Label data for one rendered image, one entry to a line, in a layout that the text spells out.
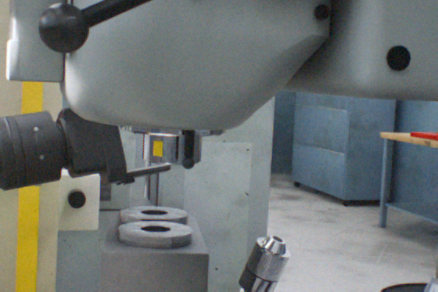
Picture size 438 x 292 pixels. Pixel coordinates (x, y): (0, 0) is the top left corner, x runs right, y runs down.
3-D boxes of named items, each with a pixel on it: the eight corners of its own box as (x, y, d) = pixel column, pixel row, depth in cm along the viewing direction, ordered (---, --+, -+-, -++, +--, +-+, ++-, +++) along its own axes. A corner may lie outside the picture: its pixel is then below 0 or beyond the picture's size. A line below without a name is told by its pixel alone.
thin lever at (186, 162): (183, 170, 54) (186, 96, 54) (180, 168, 55) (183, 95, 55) (195, 170, 55) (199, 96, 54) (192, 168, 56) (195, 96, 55)
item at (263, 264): (279, 239, 96) (263, 273, 98) (250, 234, 94) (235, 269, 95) (297, 259, 93) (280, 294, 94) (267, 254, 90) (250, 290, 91)
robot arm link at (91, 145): (133, 178, 89) (33, 197, 84) (116, 188, 98) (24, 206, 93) (112, 78, 90) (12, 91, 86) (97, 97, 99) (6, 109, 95)
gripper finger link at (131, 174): (164, 165, 97) (119, 174, 95) (171, 161, 94) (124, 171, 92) (166, 177, 97) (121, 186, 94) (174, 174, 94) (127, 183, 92)
